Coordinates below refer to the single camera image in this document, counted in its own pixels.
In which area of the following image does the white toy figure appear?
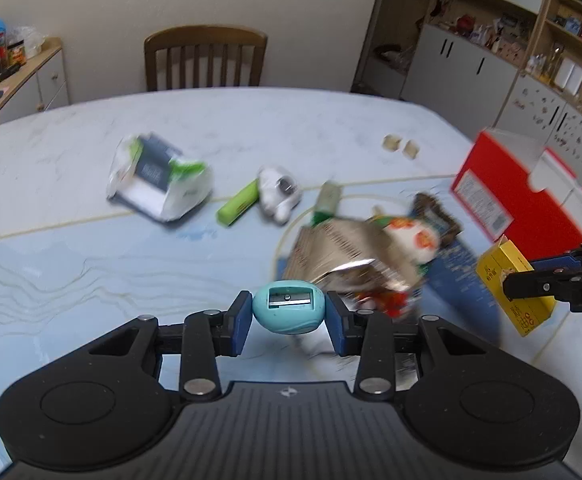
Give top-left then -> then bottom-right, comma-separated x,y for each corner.
256,166 -> 302,226

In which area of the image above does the white sideboard cabinet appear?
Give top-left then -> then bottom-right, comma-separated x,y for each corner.
0,37 -> 70,124

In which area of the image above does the green tube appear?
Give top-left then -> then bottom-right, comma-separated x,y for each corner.
216,180 -> 259,226

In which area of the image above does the yellow small box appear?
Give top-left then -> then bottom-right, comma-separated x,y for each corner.
475,236 -> 556,337

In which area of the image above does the grey green soap bar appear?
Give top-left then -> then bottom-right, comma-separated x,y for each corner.
312,181 -> 342,226

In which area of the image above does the colourful snack packet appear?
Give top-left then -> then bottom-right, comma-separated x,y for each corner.
370,216 -> 440,266

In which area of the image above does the white green tissue pack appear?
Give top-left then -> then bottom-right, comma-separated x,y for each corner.
106,133 -> 213,223

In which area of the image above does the silver foil snack bag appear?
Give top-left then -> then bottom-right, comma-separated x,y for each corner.
282,218 -> 423,295

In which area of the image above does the red white cardboard box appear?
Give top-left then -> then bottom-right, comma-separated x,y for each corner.
451,128 -> 582,261

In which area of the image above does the brown bead bracelet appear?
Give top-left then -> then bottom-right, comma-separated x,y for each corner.
410,193 -> 464,248

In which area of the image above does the teal pencil sharpener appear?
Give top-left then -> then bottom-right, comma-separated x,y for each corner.
252,280 -> 326,335

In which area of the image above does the dark wooden chair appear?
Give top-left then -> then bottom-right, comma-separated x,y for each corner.
144,25 -> 268,92

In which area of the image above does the white wall cabinet unit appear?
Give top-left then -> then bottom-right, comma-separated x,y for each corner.
353,0 -> 582,182

